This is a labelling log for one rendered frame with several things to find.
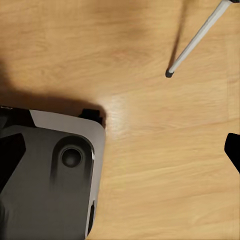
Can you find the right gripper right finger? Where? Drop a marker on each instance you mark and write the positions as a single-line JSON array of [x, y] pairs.
[[232, 148]]

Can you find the camera tripod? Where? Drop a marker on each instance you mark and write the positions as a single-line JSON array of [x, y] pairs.
[[216, 14]]

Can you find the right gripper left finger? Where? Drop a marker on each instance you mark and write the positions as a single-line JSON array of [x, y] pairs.
[[12, 149]]

